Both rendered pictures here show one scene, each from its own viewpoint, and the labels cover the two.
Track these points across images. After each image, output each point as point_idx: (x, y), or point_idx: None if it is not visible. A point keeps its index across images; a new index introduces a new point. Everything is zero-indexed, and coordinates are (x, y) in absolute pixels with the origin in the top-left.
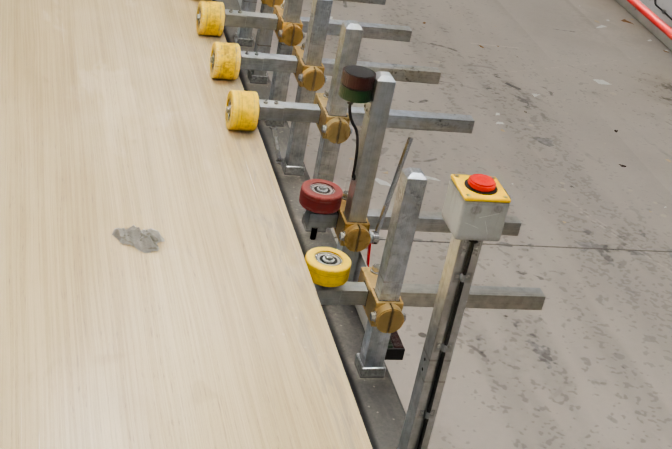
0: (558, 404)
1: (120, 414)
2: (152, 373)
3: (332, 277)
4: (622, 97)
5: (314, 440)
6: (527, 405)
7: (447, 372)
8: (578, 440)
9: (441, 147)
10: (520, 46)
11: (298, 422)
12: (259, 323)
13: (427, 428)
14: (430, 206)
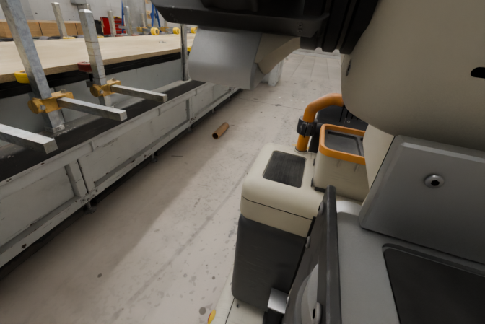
0: (294, 130)
1: (118, 45)
2: (132, 45)
3: (189, 48)
4: None
5: (142, 50)
6: (287, 129)
7: (185, 52)
8: (293, 136)
9: (310, 98)
10: None
11: (144, 50)
12: (162, 47)
13: (184, 67)
14: (298, 104)
